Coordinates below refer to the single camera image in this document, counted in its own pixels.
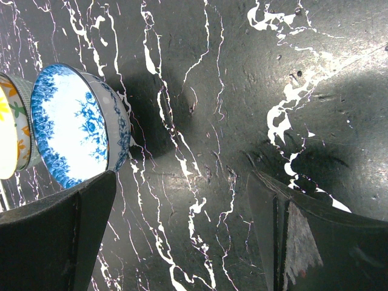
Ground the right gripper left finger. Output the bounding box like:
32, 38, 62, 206
1, 171, 116, 290

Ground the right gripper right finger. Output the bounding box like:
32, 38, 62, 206
247, 172, 387, 290

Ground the yellow floral bowl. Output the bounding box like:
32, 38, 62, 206
1, 72, 41, 179

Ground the blue floral bowl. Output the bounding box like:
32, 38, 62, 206
30, 63, 130, 189

